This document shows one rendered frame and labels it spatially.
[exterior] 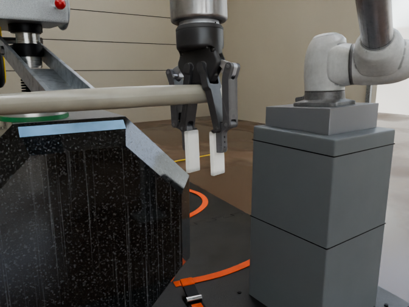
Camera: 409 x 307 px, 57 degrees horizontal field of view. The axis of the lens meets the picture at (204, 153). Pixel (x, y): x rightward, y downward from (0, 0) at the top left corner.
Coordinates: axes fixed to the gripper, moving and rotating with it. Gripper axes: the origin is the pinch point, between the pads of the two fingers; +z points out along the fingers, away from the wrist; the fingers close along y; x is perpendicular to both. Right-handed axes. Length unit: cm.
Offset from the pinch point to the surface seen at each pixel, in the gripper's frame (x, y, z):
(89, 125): -26, 69, -2
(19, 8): -10, 75, -37
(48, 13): -18, 73, -37
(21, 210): -3, 73, 22
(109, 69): -398, 530, -71
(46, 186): -10, 70, 15
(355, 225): -95, 4, 41
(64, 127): -19, 71, -2
